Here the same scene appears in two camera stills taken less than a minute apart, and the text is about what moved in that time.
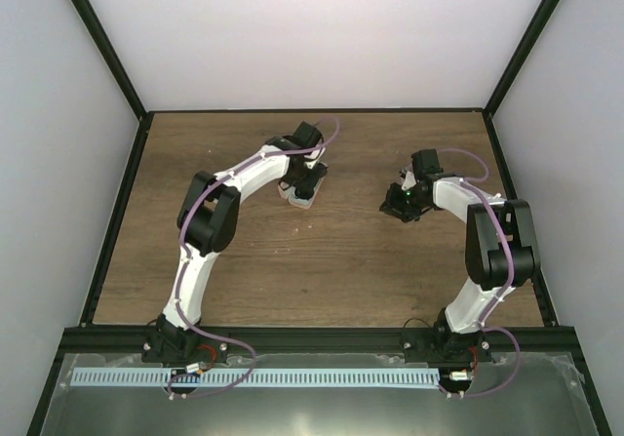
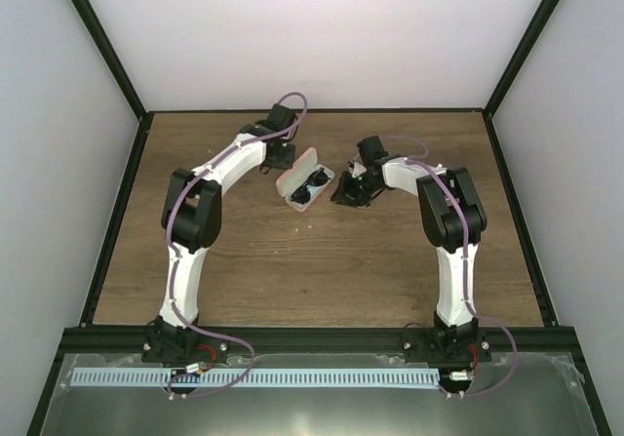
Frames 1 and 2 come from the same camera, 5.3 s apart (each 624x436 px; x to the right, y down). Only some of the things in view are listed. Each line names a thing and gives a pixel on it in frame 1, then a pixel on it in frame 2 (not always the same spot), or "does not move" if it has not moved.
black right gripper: x=393 y=207 -> x=345 y=193
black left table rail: x=112 y=240 does not move
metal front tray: x=545 y=399 does not move
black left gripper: x=307 y=183 -> x=285 y=162
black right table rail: x=542 y=296 does not move
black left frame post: x=102 y=40 does not move
